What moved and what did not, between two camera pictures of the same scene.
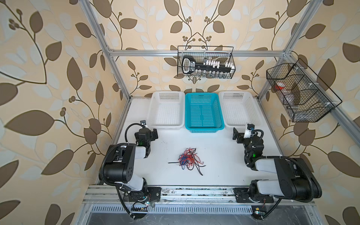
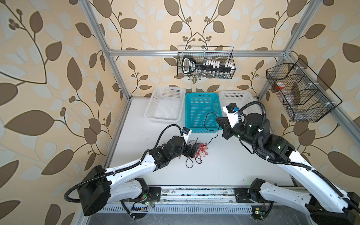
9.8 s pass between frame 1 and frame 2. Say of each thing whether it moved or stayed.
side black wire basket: stayed
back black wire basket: stayed
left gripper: moved
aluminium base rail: stayed
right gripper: moved
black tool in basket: stayed
